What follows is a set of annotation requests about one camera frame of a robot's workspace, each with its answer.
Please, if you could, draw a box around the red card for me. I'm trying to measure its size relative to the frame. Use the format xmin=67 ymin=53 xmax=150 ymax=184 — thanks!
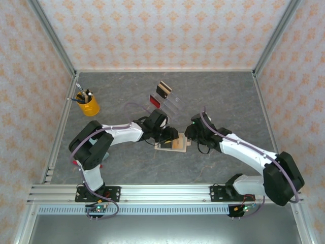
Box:
xmin=149 ymin=94 xmax=162 ymax=109

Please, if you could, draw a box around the clear acrylic card stand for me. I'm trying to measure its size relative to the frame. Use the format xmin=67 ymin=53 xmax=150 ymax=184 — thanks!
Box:
xmin=149 ymin=87 xmax=186 ymax=120

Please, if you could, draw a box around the plain black card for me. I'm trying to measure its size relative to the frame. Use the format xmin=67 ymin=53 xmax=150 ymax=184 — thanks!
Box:
xmin=156 ymin=85 xmax=168 ymax=100

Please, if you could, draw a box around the gold VIP card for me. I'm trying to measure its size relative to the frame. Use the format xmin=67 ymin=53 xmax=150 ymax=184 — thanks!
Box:
xmin=159 ymin=80 xmax=173 ymax=96

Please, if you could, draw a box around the teal rectangular block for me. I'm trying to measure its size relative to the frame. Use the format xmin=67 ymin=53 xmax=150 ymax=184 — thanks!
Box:
xmin=90 ymin=139 xmax=110 ymax=162

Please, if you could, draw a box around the yellow pen cup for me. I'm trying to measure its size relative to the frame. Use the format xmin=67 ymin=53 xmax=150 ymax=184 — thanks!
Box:
xmin=76 ymin=91 xmax=100 ymax=117

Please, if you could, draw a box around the grey metal shelf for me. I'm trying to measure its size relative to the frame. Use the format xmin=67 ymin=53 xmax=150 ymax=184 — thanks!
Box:
xmin=27 ymin=215 xmax=305 ymax=244

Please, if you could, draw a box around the small green circuit board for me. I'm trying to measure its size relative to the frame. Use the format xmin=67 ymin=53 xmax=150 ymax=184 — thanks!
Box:
xmin=235 ymin=202 xmax=257 ymax=213
xmin=85 ymin=200 xmax=110 ymax=213

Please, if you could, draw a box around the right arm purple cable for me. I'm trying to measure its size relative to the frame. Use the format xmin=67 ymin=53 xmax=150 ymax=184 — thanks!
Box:
xmin=199 ymin=106 xmax=302 ymax=219

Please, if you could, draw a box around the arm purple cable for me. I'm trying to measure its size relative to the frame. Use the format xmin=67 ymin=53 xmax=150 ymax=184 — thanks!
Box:
xmin=199 ymin=106 xmax=302 ymax=219
xmin=70 ymin=102 xmax=153 ymax=221

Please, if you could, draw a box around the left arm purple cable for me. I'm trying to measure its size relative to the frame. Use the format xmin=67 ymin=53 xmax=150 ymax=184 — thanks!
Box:
xmin=70 ymin=102 xmax=153 ymax=221

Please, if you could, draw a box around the aluminium table end rail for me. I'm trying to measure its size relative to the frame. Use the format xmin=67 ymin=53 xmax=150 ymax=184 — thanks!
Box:
xmin=76 ymin=68 xmax=254 ymax=74

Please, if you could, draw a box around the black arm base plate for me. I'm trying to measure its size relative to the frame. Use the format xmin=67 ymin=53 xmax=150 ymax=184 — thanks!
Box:
xmin=210 ymin=185 xmax=254 ymax=203
xmin=75 ymin=186 xmax=121 ymax=203

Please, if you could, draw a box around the grey slotted cable duct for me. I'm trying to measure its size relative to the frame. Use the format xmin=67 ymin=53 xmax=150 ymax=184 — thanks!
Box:
xmin=38 ymin=206 xmax=254 ymax=216

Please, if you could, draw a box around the aluminium table side rail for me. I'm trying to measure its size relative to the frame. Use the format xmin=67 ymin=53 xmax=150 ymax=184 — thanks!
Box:
xmin=40 ymin=73 xmax=79 ymax=184
xmin=252 ymin=72 xmax=290 ymax=184

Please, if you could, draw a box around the aluminium corner post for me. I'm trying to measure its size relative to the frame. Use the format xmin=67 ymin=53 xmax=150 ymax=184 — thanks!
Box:
xmin=252 ymin=0 xmax=303 ymax=77
xmin=26 ymin=0 xmax=78 ymax=77

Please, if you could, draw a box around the aluminium frame leg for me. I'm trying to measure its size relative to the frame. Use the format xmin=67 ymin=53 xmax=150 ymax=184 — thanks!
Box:
xmin=290 ymin=203 xmax=315 ymax=244
xmin=14 ymin=204 xmax=39 ymax=244

